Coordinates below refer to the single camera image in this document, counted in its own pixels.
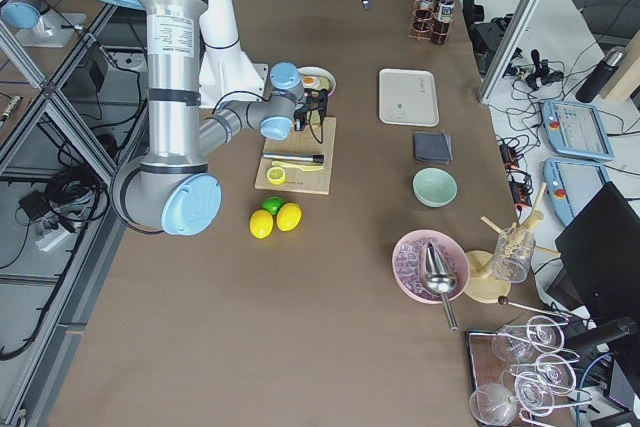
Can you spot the dark drink bottle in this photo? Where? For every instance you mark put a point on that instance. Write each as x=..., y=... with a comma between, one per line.
x=424, y=10
x=442, y=21

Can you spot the teach pendant lower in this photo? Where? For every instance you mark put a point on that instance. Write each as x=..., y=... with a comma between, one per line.
x=571, y=185

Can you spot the yellow lemon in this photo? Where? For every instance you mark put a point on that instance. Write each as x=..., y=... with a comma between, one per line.
x=261, y=224
x=288, y=217

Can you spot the fried egg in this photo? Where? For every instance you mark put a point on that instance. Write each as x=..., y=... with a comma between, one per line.
x=311, y=82

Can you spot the aluminium frame post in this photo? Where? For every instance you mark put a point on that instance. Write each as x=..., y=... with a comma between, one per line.
x=522, y=15

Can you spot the green lime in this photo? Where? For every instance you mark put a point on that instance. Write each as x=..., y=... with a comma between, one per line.
x=273, y=204

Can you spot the steel ice scoop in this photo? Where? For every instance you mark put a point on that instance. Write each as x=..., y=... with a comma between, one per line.
x=439, y=280

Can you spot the green bowl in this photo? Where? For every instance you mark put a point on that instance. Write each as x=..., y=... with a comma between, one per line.
x=434, y=187

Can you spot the teach pendant upper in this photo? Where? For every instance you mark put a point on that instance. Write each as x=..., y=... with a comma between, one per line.
x=576, y=130

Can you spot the wine glass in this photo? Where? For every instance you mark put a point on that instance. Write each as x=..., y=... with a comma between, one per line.
x=534, y=394
x=521, y=343
x=493, y=404
x=556, y=372

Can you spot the pink bowl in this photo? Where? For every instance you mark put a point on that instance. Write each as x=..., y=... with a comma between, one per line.
x=410, y=277

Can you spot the copper wire bottle rack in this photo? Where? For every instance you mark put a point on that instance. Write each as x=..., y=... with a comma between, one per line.
x=421, y=30

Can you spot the steel cylinder muddler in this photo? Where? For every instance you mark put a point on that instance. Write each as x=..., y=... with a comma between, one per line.
x=316, y=160

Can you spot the black thermos bottle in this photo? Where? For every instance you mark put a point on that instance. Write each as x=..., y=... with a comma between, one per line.
x=598, y=78

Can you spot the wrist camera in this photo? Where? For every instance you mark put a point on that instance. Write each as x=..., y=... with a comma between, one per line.
x=302, y=119

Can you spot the half lemon slice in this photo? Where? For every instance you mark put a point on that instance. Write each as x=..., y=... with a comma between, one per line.
x=276, y=175

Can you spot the yellow lemon lower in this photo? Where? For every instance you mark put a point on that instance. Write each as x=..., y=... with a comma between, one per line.
x=261, y=224

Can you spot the wooden cutting board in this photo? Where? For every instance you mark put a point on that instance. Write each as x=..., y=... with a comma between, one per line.
x=301, y=143

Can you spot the teach pendant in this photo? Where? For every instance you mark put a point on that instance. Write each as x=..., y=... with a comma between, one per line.
x=576, y=130
x=571, y=185

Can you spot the black monitor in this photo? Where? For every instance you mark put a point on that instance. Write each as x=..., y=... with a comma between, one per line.
x=600, y=252

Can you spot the cream rabbit tray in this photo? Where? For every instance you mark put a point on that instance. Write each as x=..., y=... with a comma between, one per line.
x=407, y=97

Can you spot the grey folded cloth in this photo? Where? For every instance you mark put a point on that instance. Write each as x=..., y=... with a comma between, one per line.
x=433, y=147

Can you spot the wooden cup tree stand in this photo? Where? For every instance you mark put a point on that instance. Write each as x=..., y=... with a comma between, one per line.
x=483, y=286

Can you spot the white round plate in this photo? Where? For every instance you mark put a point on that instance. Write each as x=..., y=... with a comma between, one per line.
x=317, y=71

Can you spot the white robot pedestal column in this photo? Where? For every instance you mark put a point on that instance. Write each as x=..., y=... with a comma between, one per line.
x=226, y=71

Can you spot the clear glass cup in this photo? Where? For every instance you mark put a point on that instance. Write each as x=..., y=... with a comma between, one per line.
x=513, y=253

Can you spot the dark framed wooden tray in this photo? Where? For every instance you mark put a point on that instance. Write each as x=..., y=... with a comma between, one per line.
x=618, y=388

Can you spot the yellow lemon upper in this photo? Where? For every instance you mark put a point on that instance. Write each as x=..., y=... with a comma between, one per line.
x=288, y=217

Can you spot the bread slice on plate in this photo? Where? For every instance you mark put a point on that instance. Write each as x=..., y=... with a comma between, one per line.
x=326, y=87

